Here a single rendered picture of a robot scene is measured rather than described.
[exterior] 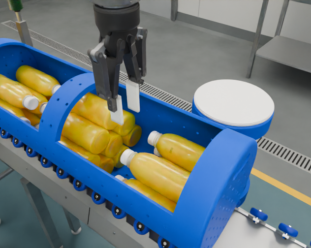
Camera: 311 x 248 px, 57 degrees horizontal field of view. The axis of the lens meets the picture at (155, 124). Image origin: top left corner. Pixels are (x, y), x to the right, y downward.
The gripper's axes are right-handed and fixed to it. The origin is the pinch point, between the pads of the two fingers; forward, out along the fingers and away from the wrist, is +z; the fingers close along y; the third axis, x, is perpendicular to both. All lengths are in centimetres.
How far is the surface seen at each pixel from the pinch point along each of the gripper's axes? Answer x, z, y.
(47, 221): 58, 96, -3
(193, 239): -23.4, 15.3, -9.5
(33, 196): 58, 73, -4
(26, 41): 103, 27, 39
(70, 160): 10.0, 15.2, -9.5
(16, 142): 44, 31, -6
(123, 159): -0.1, 14.7, -2.2
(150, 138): -0.1, 15.8, 8.5
